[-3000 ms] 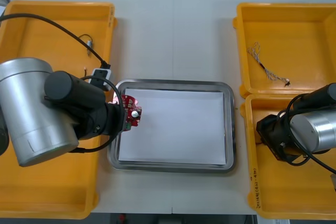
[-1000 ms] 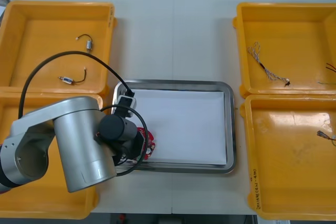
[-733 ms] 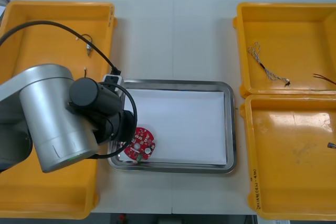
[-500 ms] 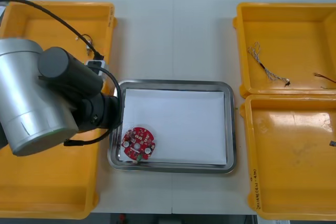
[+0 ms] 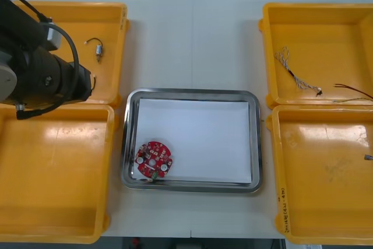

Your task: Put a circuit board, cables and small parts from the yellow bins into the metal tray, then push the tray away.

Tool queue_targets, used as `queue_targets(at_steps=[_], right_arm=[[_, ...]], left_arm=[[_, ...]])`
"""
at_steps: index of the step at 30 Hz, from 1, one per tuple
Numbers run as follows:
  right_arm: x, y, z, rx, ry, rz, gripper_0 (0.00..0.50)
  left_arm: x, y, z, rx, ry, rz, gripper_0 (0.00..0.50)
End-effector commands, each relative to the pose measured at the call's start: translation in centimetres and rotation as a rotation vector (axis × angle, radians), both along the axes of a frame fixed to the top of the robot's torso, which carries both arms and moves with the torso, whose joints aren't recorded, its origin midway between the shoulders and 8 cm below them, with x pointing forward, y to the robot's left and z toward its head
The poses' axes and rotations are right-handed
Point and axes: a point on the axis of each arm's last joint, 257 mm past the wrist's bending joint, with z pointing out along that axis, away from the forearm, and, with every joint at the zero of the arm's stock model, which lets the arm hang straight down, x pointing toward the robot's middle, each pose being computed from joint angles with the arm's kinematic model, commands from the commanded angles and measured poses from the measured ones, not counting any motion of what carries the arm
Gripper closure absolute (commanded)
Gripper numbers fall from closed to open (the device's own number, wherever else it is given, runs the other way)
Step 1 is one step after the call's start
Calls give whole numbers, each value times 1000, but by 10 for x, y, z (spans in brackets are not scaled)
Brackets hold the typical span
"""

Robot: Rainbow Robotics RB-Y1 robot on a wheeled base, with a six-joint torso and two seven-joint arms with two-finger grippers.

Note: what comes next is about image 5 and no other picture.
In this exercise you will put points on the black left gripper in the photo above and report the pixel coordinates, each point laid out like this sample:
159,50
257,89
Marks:
73,82

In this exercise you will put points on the metal solenoid white label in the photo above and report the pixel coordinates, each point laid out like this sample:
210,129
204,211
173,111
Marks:
99,50

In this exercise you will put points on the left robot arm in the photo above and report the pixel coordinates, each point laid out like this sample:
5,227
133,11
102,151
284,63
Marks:
23,36

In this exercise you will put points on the yellow-orange plastic bin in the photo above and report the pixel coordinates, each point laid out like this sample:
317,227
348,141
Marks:
320,173
58,173
75,27
320,36

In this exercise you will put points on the round red circuit board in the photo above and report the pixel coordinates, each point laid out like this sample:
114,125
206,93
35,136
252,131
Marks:
154,151

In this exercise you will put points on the white paper sheet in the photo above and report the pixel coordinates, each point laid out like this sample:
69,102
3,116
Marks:
204,144

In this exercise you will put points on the steel tray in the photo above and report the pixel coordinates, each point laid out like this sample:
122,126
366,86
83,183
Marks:
189,188

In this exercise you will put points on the small grey metal part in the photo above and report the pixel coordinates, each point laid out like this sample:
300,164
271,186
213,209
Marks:
368,157

